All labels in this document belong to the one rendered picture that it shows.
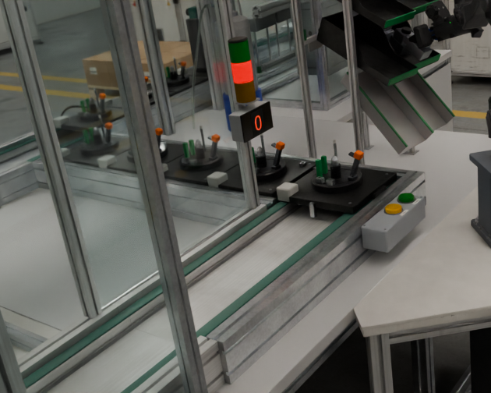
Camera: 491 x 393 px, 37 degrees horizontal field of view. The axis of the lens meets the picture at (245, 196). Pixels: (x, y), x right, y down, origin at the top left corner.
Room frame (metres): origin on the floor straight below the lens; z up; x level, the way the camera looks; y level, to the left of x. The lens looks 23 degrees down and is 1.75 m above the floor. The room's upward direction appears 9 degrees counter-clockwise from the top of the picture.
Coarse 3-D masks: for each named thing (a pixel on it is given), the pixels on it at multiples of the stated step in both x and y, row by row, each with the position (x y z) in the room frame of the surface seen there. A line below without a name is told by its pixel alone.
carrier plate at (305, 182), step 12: (360, 168) 1.91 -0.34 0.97; (300, 180) 1.90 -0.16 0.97; (372, 180) 1.82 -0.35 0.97; (384, 180) 1.80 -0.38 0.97; (300, 192) 1.81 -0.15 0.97; (312, 192) 1.80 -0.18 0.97; (348, 192) 1.76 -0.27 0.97; (360, 192) 1.75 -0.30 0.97; (372, 192) 1.74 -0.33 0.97; (300, 204) 1.77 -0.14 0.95; (324, 204) 1.72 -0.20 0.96; (336, 204) 1.70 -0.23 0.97; (348, 204) 1.69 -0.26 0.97; (360, 204) 1.69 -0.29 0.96
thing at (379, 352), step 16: (464, 320) 1.33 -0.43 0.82; (480, 320) 1.34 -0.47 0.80; (384, 336) 1.32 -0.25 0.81; (400, 336) 1.33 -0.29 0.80; (416, 336) 1.32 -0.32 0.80; (432, 336) 1.33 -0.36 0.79; (480, 336) 1.61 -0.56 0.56; (368, 352) 1.35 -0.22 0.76; (384, 352) 1.32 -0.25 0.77; (480, 352) 1.61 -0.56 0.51; (384, 368) 1.32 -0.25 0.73; (480, 368) 1.61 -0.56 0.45; (384, 384) 1.33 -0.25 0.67; (480, 384) 1.61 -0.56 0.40
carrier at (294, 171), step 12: (264, 156) 1.99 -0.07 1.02; (264, 168) 1.98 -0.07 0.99; (276, 168) 1.96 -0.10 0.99; (288, 168) 2.00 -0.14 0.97; (300, 168) 1.99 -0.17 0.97; (312, 168) 1.99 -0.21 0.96; (264, 180) 1.93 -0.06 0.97; (276, 180) 1.92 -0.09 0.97; (288, 180) 1.91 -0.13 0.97; (264, 192) 1.85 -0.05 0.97; (276, 192) 1.85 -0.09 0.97
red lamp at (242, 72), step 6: (234, 66) 1.75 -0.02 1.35; (240, 66) 1.75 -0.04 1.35; (246, 66) 1.75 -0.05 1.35; (234, 72) 1.76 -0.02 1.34; (240, 72) 1.75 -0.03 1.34; (246, 72) 1.75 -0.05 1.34; (252, 72) 1.76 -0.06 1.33; (234, 78) 1.76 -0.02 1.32; (240, 78) 1.75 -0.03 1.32; (246, 78) 1.75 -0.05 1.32; (252, 78) 1.76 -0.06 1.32
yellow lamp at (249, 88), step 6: (234, 84) 1.77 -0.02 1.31; (240, 84) 1.75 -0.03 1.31; (246, 84) 1.75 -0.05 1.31; (252, 84) 1.75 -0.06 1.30; (240, 90) 1.75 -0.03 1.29; (246, 90) 1.75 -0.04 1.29; (252, 90) 1.75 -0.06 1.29; (240, 96) 1.75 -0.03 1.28; (246, 96) 1.75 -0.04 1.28; (252, 96) 1.75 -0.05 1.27; (240, 102) 1.75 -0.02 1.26; (246, 102) 1.75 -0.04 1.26
